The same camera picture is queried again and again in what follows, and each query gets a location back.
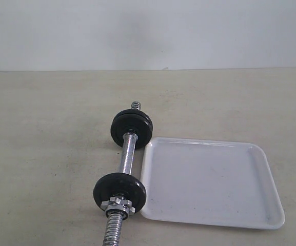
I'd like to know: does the chrome threaded dumbbell bar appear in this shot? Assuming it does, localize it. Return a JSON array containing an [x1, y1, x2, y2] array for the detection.
[[103, 101, 141, 245]]

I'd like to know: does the chrome spin-lock collar nut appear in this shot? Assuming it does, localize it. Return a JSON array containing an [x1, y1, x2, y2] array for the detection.
[[100, 197, 136, 217]]

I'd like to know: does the white rectangular plastic tray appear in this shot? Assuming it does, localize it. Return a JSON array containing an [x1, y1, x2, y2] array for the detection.
[[141, 137, 285, 230]]

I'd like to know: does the black weight plate end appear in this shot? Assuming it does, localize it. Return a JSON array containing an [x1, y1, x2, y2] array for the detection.
[[110, 114, 153, 149]]

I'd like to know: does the black weight plate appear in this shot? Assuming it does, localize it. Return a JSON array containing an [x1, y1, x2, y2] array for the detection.
[[113, 109, 153, 131], [93, 173, 147, 213]]

